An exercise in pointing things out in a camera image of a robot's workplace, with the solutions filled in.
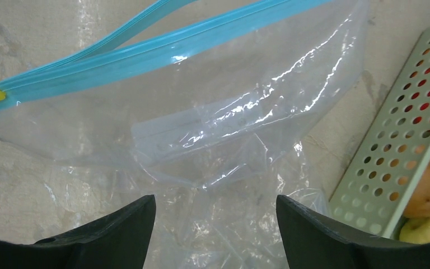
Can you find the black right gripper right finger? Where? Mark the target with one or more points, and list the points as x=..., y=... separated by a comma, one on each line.
x=312, y=240

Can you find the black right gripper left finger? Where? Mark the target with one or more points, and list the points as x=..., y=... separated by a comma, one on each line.
x=117, y=240

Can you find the yellow fake lemon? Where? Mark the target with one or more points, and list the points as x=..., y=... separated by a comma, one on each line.
x=416, y=231

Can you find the clear zip bag blue seal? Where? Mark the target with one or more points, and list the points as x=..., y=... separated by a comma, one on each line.
x=203, y=103

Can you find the green perforated plastic basket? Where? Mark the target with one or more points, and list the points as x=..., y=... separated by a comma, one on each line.
x=388, y=165

